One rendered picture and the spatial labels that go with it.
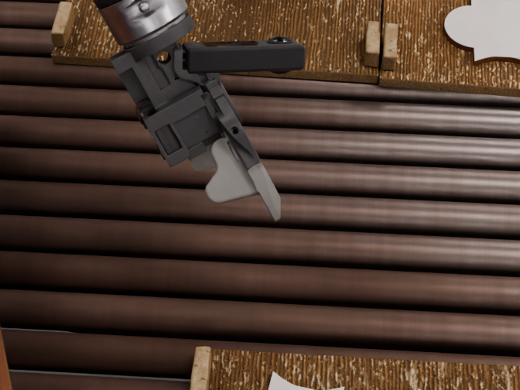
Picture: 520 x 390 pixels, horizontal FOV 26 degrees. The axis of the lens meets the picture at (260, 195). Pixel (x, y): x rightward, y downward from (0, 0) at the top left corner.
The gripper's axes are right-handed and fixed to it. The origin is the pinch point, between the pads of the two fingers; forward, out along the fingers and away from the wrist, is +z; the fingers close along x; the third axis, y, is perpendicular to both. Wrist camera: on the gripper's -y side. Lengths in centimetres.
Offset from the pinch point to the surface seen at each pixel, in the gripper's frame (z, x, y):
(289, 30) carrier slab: -6.8, -34.9, -13.7
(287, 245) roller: 9.5, -11.2, 0.5
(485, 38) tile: 4.7, -28.2, -34.4
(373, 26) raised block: -3.2, -30.1, -22.6
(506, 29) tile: 5.2, -29.0, -37.5
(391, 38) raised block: -1.2, -27.9, -23.6
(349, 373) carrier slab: 18.9, 4.3, 1.6
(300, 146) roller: 3.6, -22.4, -6.9
